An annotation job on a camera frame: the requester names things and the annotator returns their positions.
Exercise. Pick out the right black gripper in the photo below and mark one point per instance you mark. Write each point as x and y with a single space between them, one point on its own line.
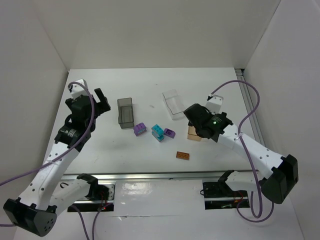
193 114

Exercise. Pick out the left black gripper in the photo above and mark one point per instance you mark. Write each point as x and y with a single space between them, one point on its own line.
100 103

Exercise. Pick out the orange lego plate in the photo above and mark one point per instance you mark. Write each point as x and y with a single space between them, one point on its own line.
182 155

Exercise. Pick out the teal arch lego brick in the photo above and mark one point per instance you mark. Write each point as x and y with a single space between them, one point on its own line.
157 132

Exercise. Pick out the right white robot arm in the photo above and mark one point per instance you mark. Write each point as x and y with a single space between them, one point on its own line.
279 173

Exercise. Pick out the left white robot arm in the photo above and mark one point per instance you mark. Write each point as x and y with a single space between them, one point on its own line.
37 208

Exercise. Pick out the amber plastic container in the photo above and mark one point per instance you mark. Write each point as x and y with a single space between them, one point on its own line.
192 135

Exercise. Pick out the smoky grey plastic container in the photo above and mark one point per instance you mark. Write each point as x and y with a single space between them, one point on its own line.
125 113

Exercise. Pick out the clear plastic container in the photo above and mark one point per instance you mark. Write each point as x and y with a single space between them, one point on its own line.
174 104

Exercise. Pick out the purple arch lego brick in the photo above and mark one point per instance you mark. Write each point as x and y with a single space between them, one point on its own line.
139 129

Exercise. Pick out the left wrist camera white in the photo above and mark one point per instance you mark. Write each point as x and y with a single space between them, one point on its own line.
79 89

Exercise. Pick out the aluminium side rail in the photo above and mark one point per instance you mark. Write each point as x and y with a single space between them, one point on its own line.
249 104

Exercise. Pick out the aluminium front rail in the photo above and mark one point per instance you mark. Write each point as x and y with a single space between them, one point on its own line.
187 175

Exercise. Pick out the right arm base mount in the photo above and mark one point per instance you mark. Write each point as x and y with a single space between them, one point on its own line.
218 196

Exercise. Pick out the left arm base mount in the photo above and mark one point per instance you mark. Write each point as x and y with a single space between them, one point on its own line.
104 201

